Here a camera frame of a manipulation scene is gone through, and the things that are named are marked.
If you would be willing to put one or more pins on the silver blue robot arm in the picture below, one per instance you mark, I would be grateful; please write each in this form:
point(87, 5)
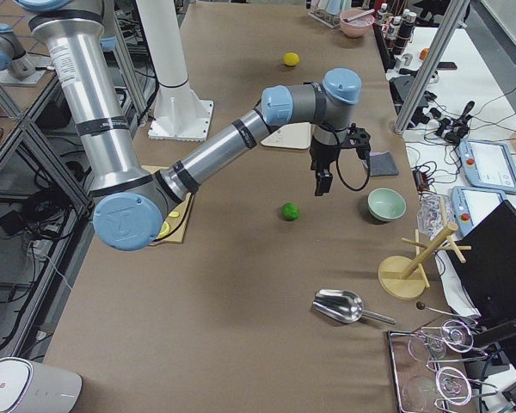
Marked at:
point(132, 203)

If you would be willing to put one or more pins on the metal scoop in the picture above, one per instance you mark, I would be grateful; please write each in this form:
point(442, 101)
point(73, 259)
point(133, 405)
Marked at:
point(345, 306)

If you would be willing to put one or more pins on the wooden cutting board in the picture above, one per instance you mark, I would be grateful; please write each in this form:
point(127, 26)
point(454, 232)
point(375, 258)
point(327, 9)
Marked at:
point(178, 219)

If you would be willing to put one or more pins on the glass rack tray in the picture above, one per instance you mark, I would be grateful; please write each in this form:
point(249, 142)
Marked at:
point(427, 367)

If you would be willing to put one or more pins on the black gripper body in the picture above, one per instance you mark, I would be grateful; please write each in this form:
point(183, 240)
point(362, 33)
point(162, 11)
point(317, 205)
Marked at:
point(321, 157)

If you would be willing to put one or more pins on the wooden mug tree stand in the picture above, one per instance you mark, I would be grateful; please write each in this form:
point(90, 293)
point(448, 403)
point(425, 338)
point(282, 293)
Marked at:
point(405, 278)

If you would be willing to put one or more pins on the cream rabbit tray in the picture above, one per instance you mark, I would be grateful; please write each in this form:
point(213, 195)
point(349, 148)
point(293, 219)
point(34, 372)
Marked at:
point(295, 136)

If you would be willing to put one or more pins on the green lime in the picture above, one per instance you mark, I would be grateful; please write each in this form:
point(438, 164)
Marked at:
point(290, 211)

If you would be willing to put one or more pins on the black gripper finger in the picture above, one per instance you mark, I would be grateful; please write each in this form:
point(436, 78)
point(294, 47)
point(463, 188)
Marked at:
point(324, 180)

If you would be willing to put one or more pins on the pink bowl with ice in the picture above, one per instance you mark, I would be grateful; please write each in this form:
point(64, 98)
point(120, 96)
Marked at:
point(354, 24)

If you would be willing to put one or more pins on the white speaker device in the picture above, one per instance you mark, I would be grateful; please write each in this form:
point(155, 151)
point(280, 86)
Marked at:
point(28, 386)

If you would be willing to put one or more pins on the black monitor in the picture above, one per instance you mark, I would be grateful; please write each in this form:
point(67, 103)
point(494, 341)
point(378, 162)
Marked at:
point(489, 273)

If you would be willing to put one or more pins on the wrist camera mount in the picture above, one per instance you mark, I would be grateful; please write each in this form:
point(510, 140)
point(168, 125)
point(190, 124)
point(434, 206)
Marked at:
point(357, 138)

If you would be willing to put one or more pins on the teach pendant tablet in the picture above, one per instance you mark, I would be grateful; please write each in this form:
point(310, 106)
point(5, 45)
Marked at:
point(488, 165)
point(472, 205)

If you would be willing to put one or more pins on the mint green bowl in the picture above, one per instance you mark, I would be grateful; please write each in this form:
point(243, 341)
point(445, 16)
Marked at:
point(386, 204)

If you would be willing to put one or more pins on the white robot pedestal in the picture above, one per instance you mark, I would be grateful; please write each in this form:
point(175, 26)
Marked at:
point(178, 113)

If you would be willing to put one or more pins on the grey folded cloth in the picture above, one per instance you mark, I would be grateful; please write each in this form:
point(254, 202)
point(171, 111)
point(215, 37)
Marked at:
point(383, 164)

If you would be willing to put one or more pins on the yellow lemon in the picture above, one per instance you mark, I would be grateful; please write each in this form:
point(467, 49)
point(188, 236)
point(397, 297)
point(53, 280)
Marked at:
point(291, 59)

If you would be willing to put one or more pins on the aluminium frame post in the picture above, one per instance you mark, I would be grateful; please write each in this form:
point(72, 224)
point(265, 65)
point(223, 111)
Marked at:
point(453, 16)

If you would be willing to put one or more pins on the lemon slice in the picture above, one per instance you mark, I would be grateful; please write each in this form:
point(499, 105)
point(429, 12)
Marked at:
point(165, 231)

